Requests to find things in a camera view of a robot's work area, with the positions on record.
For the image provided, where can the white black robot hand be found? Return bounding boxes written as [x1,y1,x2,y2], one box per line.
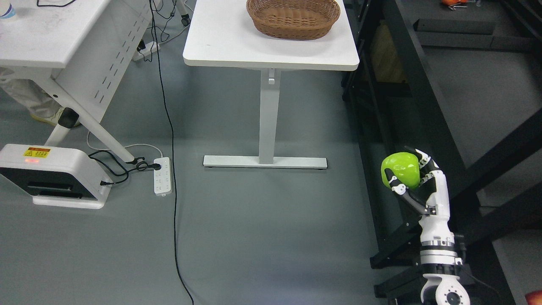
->
[384,147,455,243]

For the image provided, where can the green apple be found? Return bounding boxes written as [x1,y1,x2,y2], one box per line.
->
[381,152,421,189]

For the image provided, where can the orange toy fruit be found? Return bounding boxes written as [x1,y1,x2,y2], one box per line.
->
[440,0,468,6]

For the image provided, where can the brown wicker basket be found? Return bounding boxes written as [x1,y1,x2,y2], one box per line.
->
[246,0,341,41]

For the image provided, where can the white standing desk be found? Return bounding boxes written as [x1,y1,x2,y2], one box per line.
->
[183,0,359,169]

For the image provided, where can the white power strip near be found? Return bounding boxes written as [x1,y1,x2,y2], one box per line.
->
[153,157,173,196]

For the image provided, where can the white power strip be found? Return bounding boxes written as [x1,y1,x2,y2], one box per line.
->
[132,40,160,61]
[153,157,173,196]

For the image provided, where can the white power strip far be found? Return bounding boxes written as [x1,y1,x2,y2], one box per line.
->
[132,40,160,61]

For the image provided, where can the white machine with warning label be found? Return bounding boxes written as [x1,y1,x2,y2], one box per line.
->
[0,144,112,210]

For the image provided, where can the white folding table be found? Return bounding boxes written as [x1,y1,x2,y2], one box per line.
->
[1,0,156,164]

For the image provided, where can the black shelf frame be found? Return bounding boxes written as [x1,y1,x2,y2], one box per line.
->
[343,0,541,305]

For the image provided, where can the long black cable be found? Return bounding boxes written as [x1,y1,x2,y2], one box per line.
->
[148,0,195,305]

